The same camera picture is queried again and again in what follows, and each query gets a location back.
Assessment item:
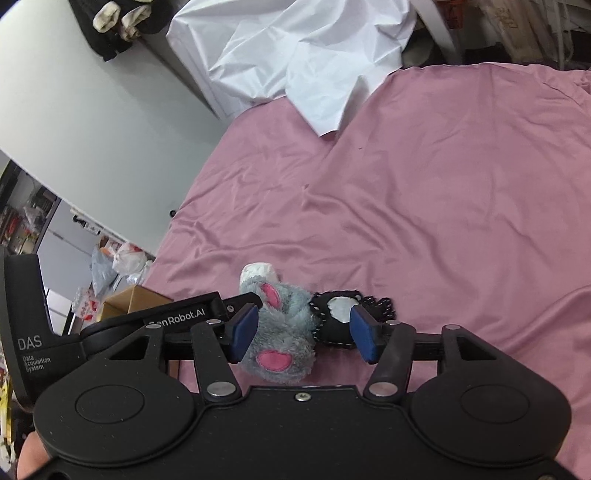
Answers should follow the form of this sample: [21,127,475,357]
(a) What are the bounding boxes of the grey pink plush paw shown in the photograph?
[239,276,318,385]

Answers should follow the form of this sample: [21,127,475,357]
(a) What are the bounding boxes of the black lace fabric pouch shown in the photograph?
[308,290,397,349]

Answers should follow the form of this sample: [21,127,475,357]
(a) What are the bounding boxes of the white soft packet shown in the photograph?
[239,262,279,286]

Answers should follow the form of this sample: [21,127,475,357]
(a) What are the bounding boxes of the person's left hand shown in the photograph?
[16,432,51,480]

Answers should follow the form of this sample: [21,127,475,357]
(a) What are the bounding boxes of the red white bottle pack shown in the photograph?
[72,287,101,323]

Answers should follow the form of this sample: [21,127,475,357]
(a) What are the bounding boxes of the cardboard box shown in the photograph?
[98,285,172,322]

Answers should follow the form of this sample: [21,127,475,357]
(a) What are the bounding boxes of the grey mailer bag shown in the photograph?
[90,247,117,297]

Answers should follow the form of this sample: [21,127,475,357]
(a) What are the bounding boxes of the white plastic bag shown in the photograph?
[112,242,147,276]

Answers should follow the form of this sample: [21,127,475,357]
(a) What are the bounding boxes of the pink bed sheet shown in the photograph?
[145,63,590,479]

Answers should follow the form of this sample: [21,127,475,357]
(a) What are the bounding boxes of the white draped sheet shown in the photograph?
[166,0,417,136]

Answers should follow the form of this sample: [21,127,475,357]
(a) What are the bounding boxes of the black hanging clothes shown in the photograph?
[69,0,174,62]

